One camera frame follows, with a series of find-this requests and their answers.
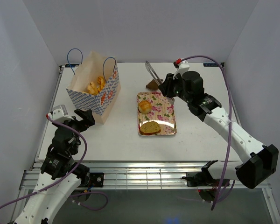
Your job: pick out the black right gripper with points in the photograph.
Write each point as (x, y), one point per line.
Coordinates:
(166, 87)

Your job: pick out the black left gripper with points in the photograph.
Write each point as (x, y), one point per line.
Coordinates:
(84, 124)

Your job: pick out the brown chocolate bread piece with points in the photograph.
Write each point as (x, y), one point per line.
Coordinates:
(153, 86)

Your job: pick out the metal serving tongs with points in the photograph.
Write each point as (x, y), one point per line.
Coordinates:
(154, 74)

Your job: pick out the croissant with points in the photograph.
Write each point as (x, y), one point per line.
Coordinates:
(92, 89)

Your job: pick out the blue checkered paper bag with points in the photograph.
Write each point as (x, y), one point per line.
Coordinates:
(93, 66)

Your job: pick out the long twisted bread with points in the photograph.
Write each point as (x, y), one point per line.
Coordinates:
(101, 83)

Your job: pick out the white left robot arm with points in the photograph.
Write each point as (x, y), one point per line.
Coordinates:
(60, 174)

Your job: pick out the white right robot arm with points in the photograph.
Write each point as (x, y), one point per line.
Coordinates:
(257, 161)

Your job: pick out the seeded bread slice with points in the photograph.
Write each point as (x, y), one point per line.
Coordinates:
(150, 128)

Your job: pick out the floral metal tray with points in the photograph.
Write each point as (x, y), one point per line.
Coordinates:
(162, 112)

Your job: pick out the round bun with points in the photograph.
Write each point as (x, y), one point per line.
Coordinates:
(144, 107)

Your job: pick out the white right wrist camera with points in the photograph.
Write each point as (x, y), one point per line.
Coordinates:
(181, 66)

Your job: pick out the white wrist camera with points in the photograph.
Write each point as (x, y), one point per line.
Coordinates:
(59, 114)
(181, 66)

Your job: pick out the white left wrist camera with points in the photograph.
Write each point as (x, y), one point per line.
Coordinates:
(59, 114)

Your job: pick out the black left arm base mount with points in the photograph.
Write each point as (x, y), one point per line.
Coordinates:
(94, 180)

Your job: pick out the aluminium frame rail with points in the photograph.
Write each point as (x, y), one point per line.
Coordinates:
(144, 175)

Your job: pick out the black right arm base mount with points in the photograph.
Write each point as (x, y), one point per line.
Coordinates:
(197, 179)

